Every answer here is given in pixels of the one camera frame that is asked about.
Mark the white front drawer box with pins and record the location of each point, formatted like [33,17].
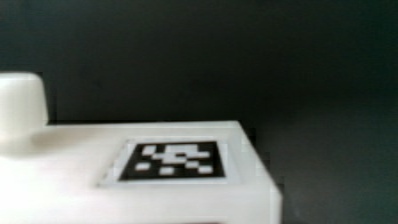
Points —
[153,173]

